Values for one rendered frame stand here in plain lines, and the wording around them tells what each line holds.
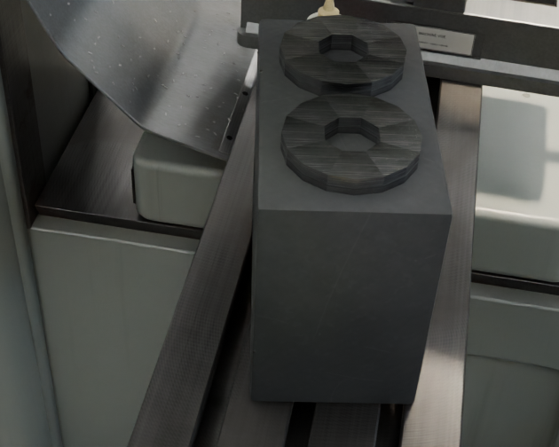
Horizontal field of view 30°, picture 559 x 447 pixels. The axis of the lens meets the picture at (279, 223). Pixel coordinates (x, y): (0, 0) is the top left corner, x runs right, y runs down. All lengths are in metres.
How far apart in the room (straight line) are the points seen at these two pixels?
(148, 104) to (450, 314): 0.43
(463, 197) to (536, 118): 0.33
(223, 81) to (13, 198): 0.27
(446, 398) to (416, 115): 0.21
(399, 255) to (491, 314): 0.54
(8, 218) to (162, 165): 0.20
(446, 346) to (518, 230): 0.33
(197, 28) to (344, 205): 0.64
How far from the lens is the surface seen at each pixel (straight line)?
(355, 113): 0.68
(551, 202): 1.14
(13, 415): 1.43
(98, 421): 1.48
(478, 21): 1.07
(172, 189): 1.14
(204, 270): 0.85
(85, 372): 1.40
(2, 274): 1.25
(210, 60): 1.20
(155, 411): 0.76
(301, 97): 0.72
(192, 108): 1.12
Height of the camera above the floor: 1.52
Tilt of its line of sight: 42 degrees down
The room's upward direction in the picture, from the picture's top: 3 degrees clockwise
